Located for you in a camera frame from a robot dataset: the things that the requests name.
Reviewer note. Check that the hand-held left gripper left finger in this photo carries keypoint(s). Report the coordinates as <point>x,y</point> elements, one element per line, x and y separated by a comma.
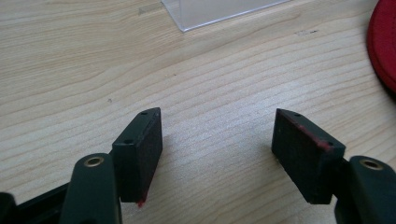
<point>137,158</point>

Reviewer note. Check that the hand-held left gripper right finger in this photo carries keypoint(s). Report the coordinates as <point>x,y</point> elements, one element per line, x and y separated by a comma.
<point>308,155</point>

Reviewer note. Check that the red round disc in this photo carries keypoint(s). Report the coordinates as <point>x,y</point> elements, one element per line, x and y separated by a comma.
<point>383,43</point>

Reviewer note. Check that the clear plastic box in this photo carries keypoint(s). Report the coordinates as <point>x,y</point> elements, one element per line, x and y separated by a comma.
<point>214,11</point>

